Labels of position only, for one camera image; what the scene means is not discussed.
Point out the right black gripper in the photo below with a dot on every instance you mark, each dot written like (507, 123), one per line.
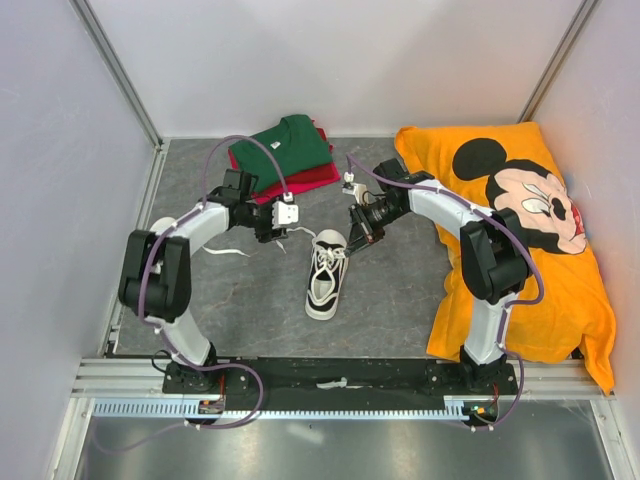
(357, 242)

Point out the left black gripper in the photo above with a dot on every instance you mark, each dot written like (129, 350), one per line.
(265, 235)

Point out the black white sneaker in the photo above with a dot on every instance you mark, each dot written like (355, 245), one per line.
(329, 264)
(162, 224)

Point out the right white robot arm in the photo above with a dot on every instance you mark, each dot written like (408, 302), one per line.
(494, 259)

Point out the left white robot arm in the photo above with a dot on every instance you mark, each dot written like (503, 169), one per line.
(156, 277)

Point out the pink folded t-shirt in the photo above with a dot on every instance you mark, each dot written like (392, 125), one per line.
(271, 191)

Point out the red folded t-shirt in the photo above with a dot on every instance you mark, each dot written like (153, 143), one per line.
(316, 177)

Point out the green folded t-shirt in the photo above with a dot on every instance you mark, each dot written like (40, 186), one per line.
(290, 146)

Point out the orange Mickey Mouse pillow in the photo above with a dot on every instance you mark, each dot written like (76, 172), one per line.
(511, 167)

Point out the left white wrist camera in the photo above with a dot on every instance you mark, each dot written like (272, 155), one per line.
(285, 211)

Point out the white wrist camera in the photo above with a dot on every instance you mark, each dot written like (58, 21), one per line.
(285, 211)
(352, 188)

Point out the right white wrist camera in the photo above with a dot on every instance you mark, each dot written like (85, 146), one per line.
(352, 188)

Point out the grey slotted cable duct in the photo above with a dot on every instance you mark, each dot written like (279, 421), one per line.
(448, 409)

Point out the front aluminium rail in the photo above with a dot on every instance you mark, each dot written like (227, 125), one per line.
(123, 377)

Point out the left aluminium frame post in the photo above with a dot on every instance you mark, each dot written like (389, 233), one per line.
(93, 26)

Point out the aluminium frame post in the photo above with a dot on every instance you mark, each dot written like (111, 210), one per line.
(563, 50)
(93, 26)

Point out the right aluminium frame post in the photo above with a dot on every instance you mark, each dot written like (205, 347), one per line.
(563, 50)

